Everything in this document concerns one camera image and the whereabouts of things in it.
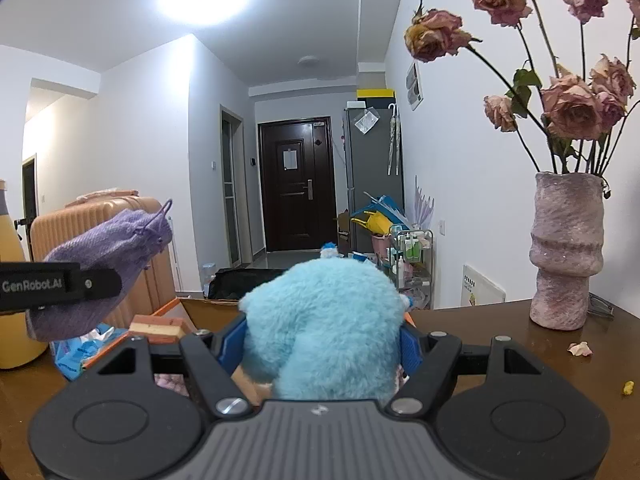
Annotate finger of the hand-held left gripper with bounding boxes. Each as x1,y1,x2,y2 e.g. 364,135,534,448
77,267,123,307

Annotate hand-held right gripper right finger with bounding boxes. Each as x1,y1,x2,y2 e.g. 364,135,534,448
385,321,544,417

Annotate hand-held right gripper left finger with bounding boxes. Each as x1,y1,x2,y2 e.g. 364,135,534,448
95,311,251,420

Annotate purple knitted pouch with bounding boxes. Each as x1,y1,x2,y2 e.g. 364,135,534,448
26,199,174,343

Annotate orange cardboard box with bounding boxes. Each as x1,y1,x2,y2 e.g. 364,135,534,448
82,297,418,406

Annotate blue plush toy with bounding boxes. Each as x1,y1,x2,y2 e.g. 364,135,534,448
237,242,413,401

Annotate yellow juice bottle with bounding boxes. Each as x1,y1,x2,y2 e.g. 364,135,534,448
0,180,51,370

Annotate black bag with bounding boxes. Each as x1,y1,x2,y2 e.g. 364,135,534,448
207,266,291,302

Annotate layered cake plush toy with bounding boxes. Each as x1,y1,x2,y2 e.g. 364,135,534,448
128,314,191,345

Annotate blue tissue pack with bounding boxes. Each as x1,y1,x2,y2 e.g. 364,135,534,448
50,324,130,381

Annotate white board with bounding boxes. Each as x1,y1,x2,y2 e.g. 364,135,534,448
461,264,507,307

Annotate yellow plastic item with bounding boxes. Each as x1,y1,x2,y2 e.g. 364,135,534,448
350,211,393,235

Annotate blue plastic item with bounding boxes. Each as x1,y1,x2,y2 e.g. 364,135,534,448
362,192,408,226

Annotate purple wing decoration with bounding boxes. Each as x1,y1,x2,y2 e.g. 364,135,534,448
414,175,437,231

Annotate grey interior door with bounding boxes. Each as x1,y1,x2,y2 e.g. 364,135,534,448
220,105,246,268

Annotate dark brown entrance door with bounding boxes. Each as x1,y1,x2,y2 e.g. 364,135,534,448
257,117,333,253

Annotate pink textured vase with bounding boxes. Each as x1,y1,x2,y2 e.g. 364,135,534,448
529,172,606,331

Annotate grey refrigerator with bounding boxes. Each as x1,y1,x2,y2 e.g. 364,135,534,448
342,105,405,256

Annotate black eyeglasses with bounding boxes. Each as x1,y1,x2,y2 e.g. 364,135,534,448
587,292,616,318

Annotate white folded umbrella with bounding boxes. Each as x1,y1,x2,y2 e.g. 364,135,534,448
387,103,402,177

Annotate clear plastic bag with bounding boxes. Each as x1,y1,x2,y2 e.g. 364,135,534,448
354,108,380,135

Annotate dried pink rose bouquet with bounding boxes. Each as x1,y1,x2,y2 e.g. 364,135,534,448
404,0,640,200

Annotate metal wire rack cart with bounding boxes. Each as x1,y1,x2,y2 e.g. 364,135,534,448
389,227,435,311

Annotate white wall panel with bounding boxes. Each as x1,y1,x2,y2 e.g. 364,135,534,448
406,61,425,112

